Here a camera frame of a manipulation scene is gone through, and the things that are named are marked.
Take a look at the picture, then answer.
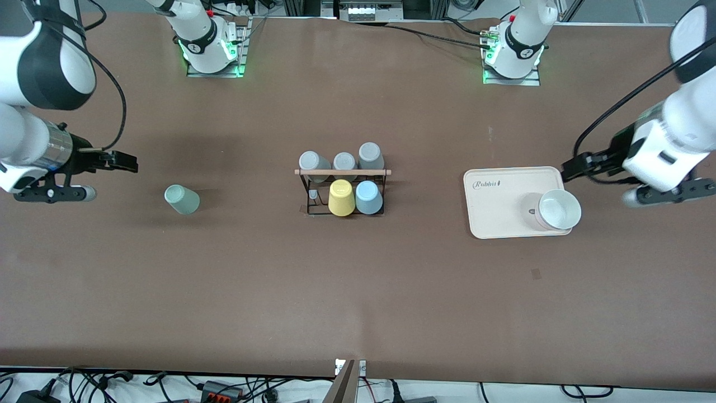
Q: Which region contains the light blue cup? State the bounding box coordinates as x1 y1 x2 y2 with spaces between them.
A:
355 180 384 215

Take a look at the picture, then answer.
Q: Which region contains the white bowl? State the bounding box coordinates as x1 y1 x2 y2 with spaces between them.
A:
534 189 582 231

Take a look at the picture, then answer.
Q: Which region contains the pale green cup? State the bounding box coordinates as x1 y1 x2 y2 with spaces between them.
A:
164 184 201 215

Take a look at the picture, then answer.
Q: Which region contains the beige plastic tray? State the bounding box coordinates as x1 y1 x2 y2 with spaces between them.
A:
463 166 574 240

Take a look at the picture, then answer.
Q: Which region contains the grey cup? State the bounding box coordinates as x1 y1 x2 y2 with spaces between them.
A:
358 142 385 171
299 151 332 184
333 152 359 181

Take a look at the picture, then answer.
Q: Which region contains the yellow cup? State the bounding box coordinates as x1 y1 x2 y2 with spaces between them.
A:
328 179 357 217

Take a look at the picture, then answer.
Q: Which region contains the black orange connector block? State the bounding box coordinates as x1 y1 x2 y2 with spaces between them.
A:
200 380 245 403

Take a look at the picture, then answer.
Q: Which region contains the black power adapter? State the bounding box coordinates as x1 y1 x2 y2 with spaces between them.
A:
16 389 61 403

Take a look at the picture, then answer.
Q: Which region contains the grey power strip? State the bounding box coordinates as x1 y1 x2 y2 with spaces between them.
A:
340 0 404 22

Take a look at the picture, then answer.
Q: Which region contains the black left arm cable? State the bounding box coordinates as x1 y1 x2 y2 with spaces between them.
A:
573 39 716 185

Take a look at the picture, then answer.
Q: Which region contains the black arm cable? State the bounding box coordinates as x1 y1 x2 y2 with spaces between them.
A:
573 39 716 185
73 0 128 153

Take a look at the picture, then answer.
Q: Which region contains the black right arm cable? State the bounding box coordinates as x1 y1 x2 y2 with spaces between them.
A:
73 0 128 153

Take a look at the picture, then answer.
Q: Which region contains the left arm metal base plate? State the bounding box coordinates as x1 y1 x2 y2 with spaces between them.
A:
482 53 541 86

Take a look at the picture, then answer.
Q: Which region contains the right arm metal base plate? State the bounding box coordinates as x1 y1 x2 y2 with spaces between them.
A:
186 17 249 79

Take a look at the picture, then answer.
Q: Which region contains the black wire cup rack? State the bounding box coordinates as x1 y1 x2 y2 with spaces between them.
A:
294 168 392 217

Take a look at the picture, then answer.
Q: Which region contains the black cable on table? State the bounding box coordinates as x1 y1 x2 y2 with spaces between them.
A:
386 24 493 45

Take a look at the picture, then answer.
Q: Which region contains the black looped floor cable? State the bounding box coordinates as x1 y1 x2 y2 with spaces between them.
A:
561 384 613 399

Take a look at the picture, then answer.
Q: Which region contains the brown camera support bar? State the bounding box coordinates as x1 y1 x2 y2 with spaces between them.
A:
323 360 357 403

